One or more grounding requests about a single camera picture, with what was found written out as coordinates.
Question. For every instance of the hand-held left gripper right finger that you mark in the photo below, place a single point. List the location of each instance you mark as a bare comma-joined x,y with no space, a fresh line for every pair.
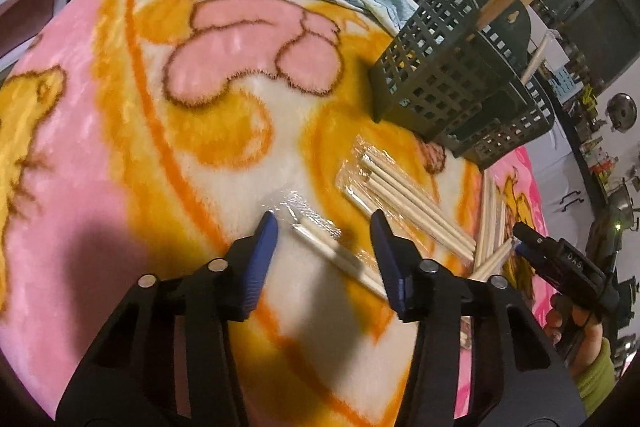
390,267

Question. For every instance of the dark framed window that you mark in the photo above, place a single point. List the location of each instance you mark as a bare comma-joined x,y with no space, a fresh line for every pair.
600,17

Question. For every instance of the steel cooking pot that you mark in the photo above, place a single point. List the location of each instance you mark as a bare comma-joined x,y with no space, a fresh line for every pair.
622,202

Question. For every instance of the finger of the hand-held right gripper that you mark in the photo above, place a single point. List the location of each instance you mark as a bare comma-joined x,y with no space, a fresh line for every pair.
525,237

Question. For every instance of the steel pot lid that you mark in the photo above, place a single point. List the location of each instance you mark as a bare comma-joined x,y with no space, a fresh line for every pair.
620,112

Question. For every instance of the person's right hand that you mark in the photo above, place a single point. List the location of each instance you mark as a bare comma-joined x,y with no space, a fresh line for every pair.
585,347

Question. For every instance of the dark green utensil basket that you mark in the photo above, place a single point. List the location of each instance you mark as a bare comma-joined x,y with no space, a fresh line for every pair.
430,77

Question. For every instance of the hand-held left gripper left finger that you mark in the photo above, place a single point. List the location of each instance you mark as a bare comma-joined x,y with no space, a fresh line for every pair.
260,257

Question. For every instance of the large chopsticks bundle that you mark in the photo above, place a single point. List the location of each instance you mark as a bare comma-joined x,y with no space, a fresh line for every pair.
410,202

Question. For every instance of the white kitchen cabinets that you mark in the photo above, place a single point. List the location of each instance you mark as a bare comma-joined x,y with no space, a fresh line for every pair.
555,177

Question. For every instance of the loose wooden chopsticks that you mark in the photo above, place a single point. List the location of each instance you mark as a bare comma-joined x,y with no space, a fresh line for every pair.
492,217

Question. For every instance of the light blue knife rack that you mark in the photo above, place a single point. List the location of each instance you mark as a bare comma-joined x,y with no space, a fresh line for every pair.
561,84

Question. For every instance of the loose wooden chopstick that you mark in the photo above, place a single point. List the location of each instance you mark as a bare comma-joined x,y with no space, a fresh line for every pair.
534,57

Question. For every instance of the pink yellow printed blanket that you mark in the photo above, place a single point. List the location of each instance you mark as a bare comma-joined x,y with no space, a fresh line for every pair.
125,157

